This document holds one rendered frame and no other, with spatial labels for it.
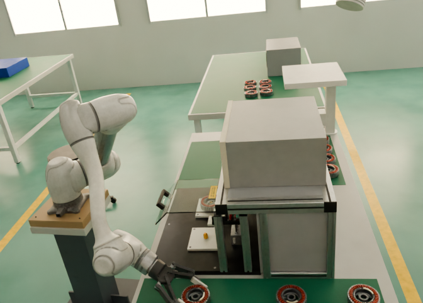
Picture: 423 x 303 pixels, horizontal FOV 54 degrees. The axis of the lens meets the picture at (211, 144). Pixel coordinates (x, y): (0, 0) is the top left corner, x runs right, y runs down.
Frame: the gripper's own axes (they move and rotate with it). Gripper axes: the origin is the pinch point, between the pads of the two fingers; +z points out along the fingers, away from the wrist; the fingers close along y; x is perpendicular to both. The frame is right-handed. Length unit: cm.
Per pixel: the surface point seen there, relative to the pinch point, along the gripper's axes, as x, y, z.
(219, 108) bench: -40, -186, -65
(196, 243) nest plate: -6.1, -27.0, -12.4
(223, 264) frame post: 4.9, -16.8, 2.7
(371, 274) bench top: 27, -36, 53
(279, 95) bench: -21, -223, -30
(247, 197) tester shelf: 37.2, -22.8, -3.9
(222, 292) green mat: 2.0, -7.4, 8.0
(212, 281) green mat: -1.2, -11.5, 2.4
